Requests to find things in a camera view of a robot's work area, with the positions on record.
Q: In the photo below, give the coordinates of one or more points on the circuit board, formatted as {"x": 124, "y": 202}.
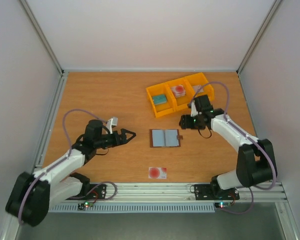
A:
{"x": 222, "y": 205}
{"x": 86, "y": 205}

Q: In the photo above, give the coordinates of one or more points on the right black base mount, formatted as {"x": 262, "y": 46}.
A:
{"x": 202, "y": 192}

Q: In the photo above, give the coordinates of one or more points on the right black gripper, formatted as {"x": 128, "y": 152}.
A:
{"x": 184, "y": 121}

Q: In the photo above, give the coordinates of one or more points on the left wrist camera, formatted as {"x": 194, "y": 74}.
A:
{"x": 111, "y": 123}

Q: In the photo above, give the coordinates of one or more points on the yellow three-compartment bin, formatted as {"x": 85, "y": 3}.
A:
{"x": 178, "y": 104}

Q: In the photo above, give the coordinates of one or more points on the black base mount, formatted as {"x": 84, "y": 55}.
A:
{"x": 91, "y": 192}
{"x": 202, "y": 192}

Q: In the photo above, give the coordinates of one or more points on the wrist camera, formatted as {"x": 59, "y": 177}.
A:
{"x": 193, "y": 108}
{"x": 111, "y": 123}

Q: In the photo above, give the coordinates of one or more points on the aluminium front rail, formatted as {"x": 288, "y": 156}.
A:
{"x": 154, "y": 193}

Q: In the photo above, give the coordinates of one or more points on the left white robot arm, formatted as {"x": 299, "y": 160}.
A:
{"x": 95, "y": 137}

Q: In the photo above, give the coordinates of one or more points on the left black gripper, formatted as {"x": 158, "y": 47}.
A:
{"x": 124, "y": 140}

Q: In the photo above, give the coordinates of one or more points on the grey slotted cable duct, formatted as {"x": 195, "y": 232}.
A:
{"x": 122, "y": 208}

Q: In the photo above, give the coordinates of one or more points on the red circle card stack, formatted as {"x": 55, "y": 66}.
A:
{"x": 178, "y": 91}

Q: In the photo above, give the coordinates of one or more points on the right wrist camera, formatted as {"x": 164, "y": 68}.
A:
{"x": 193, "y": 108}

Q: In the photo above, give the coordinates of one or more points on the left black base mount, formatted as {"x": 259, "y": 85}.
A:
{"x": 91, "y": 192}

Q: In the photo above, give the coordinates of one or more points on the brown leather card holder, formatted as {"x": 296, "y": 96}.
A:
{"x": 165, "y": 138}

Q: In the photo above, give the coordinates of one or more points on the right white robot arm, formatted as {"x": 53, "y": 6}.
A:
{"x": 255, "y": 157}

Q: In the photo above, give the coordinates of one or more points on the left circuit board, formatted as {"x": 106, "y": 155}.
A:
{"x": 86, "y": 205}

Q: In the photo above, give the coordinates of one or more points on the right circuit board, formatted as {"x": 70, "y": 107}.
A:
{"x": 222, "y": 205}

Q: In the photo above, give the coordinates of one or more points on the grey white card stack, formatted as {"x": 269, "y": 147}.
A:
{"x": 198, "y": 89}

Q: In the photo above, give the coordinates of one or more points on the teal card stack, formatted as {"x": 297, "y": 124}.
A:
{"x": 159, "y": 99}

